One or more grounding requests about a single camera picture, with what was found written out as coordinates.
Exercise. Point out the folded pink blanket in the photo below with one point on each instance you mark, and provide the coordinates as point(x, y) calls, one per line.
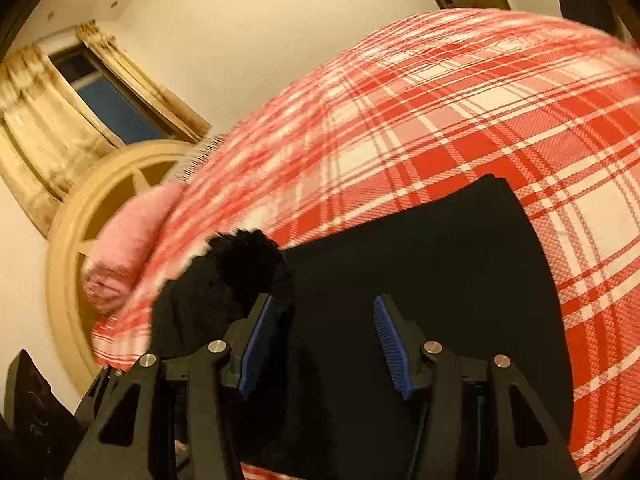
point(116, 257)

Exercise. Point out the red plaid bed sheet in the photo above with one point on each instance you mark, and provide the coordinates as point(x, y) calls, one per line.
point(415, 111)

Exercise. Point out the beige floral curtain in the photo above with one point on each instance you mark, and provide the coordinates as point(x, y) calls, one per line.
point(181, 119)
point(49, 135)

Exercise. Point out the dark blue window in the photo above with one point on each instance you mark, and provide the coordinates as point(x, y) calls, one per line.
point(118, 108)

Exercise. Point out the striped grey pillow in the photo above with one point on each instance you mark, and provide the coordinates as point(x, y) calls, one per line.
point(185, 168)

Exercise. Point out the beige floral left curtain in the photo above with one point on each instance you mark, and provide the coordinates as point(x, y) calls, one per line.
point(49, 135)

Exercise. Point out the black pants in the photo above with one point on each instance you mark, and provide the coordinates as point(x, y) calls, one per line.
point(468, 269)

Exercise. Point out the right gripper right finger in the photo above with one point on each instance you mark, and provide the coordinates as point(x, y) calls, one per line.
point(479, 419)

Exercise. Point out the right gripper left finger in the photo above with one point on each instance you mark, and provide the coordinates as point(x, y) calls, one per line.
point(163, 418)

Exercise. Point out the beige floral right curtain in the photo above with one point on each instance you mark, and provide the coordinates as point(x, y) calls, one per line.
point(181, 119)

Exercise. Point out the cream wooden headboard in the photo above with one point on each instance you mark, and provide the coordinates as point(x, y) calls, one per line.
point(93, 200)

